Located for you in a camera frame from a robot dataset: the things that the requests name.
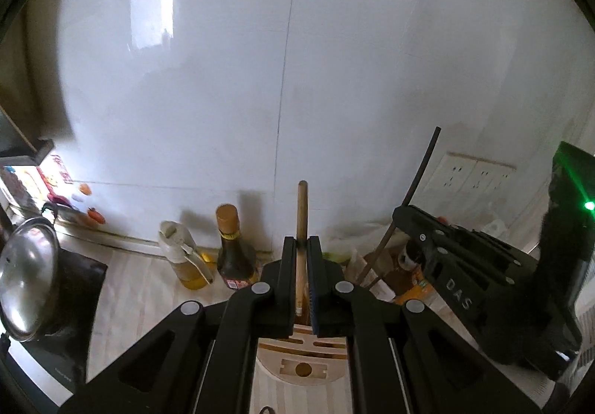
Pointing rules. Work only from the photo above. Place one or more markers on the tomato-shaped magnet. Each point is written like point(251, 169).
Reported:
point(95, 215)

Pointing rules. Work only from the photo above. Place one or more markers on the black stove top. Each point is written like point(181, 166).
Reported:
point(74, 302)

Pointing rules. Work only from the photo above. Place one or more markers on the clear cooking oil bottle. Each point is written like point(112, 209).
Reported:
point(186, 265)

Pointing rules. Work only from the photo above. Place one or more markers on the dark soy sauce bottle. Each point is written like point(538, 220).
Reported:
point(232, 256)

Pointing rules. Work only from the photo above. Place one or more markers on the striped table mat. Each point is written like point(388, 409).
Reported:
point(139, 302)

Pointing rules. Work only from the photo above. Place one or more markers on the small jar with black lid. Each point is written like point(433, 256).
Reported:
point(410, 253)

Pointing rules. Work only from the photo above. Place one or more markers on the white wall socket panel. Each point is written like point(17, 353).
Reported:
point(469, 174)

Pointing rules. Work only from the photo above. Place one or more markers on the white utensil holder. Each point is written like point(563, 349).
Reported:
point(302, 358)

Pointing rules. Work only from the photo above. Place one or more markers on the person's right hand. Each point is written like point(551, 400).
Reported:
point(558, 265)

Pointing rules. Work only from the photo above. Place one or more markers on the colourful printed box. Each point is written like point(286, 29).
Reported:
point(32, 181)

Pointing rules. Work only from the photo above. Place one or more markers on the brown wooden chopstick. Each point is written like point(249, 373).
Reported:
point(302, 218)

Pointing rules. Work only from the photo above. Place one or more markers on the steel pot lid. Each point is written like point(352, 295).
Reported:
point(25, 274)

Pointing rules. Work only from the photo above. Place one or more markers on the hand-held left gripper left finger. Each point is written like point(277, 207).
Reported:
point(289, 256)

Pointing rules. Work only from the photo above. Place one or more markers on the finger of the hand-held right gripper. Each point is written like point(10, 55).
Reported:
point(416, 256)
point(465, 239)

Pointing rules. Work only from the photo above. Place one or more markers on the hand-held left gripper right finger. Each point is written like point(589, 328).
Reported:
point(313, 297)

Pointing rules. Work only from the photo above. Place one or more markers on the dark chopstick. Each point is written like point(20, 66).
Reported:
point(420, 167)

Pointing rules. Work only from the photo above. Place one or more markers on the orange snack packet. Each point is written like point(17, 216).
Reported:
point(418, 286)

